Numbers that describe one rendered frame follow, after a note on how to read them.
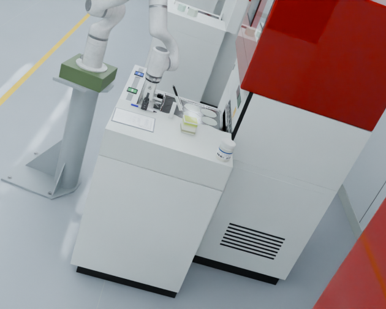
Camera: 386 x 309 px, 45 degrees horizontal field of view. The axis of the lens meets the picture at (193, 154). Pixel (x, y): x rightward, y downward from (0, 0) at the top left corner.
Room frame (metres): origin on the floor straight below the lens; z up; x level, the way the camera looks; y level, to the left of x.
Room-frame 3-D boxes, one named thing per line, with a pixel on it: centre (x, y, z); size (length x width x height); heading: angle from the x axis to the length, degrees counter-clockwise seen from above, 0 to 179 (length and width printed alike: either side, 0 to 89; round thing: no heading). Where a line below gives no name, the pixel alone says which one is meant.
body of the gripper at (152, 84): (2.17, 0.32, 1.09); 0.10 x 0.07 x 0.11; 8
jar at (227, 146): (1.97, -0.14, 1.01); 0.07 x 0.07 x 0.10
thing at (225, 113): (2.49, -0.12, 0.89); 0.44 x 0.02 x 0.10; 8
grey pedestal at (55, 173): (2.60, 0.87, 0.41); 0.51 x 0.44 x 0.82; 89
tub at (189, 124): (2.11, 0.07, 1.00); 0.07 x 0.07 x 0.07; 17
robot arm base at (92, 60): (2.60, 0.77, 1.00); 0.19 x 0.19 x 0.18
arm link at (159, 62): (2.17, 0.32, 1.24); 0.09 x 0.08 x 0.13; 133
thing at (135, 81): (2.47, 0.46, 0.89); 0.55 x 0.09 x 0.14; 8
